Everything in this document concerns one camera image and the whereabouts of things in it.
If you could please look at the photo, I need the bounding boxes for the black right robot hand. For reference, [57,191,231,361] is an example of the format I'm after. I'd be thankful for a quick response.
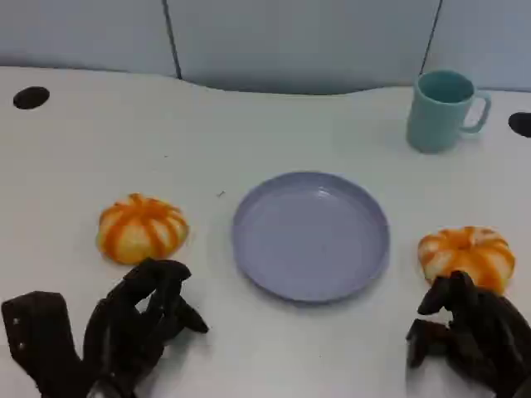
[405,269,531,398]

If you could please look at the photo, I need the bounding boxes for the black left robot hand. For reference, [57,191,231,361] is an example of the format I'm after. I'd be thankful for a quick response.
[81,257,210,398]

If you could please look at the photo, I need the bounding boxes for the orange white toy bread roll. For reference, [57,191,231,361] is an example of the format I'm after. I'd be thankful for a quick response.
[417,226,517,296]
[96,192,190,266]

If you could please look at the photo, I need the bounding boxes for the lilac plate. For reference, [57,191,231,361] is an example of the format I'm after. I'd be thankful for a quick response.
[231,170,391,304]

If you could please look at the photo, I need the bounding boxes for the pale green mug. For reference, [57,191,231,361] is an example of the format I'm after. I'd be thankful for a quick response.
[406,69,493,154]

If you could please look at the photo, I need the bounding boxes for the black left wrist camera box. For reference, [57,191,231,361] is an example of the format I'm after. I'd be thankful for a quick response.
[1,290,84,398]

